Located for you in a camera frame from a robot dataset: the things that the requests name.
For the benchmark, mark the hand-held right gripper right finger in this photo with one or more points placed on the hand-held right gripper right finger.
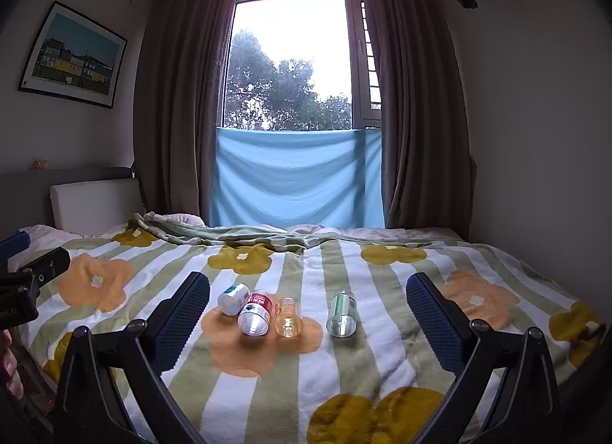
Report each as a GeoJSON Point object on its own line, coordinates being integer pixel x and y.
{"type": "Point", "coordinates": [430, 327]}

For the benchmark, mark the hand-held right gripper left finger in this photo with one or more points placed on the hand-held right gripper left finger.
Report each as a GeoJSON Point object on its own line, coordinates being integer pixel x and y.
{"type": "Point", "coordinates": [184, 324]}

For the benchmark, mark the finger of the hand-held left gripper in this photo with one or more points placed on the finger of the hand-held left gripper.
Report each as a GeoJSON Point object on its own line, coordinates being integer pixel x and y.
{"type": "Point", "coordinates": [48, 264]}
{"type": "Point", "coordinates": [13, 245]}

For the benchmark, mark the red label clear cup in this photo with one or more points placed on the red label clear cup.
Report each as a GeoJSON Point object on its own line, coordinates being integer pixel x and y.
{"type": "Point", "coordinates": [255, 316]}

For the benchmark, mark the person's left hand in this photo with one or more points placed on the person's left hand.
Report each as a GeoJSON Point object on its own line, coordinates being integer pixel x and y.
{"type": "Point", "coordinates": [8, 367]}

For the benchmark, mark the blue label plastic bottle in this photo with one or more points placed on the blue label plastic bottle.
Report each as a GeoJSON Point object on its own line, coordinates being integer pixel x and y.
{"type": "Point", "coordinates": [233, 298]}

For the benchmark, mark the white cushion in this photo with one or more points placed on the white cushion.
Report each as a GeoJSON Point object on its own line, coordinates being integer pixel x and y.
{"type": "Point", "coordinates": [98, 205]}

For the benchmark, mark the grey bed headboard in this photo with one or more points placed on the grey bed headboard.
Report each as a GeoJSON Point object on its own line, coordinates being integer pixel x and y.
{"type": "Point", "coordinates": [62, 176]}

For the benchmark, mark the floral striped blanket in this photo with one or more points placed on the floral striped blanket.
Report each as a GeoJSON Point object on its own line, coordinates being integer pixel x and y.
{"type": "Point", "coordinates": [344, 377]}

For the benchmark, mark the clear orange-tinted bottle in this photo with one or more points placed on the clear orange-tinted bottle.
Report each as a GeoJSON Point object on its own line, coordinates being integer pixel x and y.
{"type": "Point", "coordinates": [288, 318]}

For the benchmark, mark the light blue cloth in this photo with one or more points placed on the light blue cloth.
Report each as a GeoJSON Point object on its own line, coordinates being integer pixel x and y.
{"type": "Point", "coordinates": [296, 176]}

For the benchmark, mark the brown curtain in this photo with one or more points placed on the brown curtain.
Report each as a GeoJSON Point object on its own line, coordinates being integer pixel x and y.
{"type": "Point", "coordinates": [179, 104]}
{"type": "Point", "coordinates": [416, 104]}

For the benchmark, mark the window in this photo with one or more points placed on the window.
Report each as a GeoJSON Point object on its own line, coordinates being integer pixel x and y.
{"type": "Point", "coordinates": [301, 61]}

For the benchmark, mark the framed wall picture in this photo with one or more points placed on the framed wall picture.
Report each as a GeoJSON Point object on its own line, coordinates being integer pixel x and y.
{"type": "Point", "coordinates": [72, 55]}

